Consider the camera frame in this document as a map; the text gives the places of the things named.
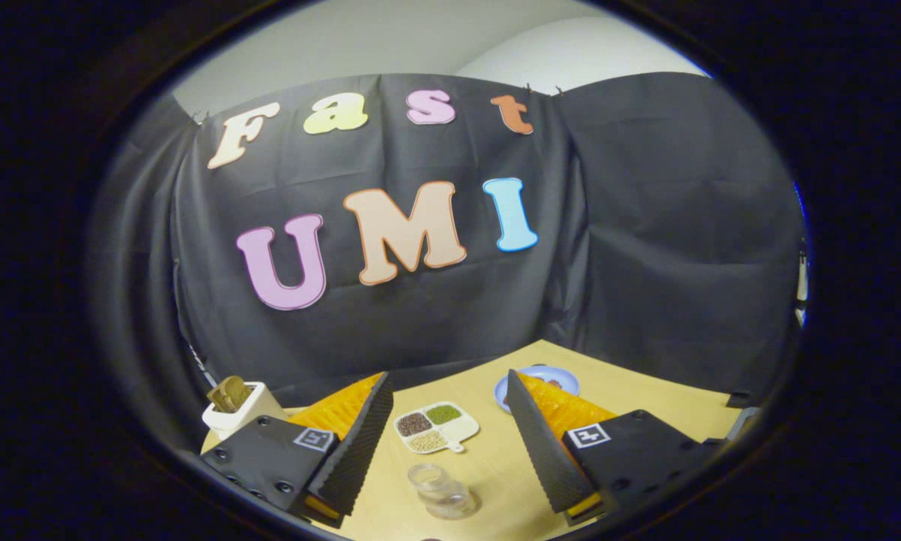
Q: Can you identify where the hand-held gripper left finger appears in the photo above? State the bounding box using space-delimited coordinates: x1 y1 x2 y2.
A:
201 371 395 529

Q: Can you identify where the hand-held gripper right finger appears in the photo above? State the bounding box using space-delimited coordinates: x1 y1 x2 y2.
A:
504 369 723 527

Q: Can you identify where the clear glass cup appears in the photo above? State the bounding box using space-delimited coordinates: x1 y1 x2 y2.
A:
407 463 482 521

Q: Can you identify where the light blue round plate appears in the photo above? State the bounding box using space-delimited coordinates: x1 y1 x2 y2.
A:
493 364 581 415

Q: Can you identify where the white divided grain tray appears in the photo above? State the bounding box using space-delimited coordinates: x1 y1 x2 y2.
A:
393 401 481 455

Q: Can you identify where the white toaster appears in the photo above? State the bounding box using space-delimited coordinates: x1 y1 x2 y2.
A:
201 381 289 441

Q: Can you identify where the brown bread slice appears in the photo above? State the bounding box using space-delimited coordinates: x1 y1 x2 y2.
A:
207 375 254 415

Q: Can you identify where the black backdrop cloth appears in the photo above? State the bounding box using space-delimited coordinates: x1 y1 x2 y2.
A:
88 71 809 453

